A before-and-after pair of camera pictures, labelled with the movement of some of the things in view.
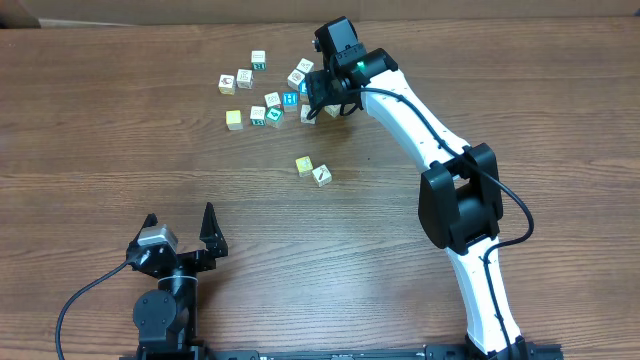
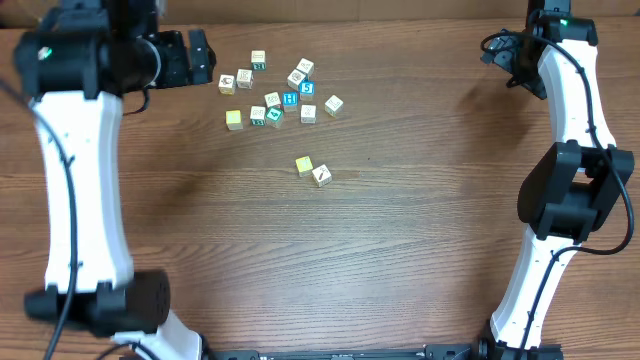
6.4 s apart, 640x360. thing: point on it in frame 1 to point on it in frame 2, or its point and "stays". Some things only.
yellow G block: (304, 166) stays
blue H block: (290, 102) stays
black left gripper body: (185, 258) to (198, 57)
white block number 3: (304, 109) stays
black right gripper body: (318, 88) to (516, 70)
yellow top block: (233, 119) stays
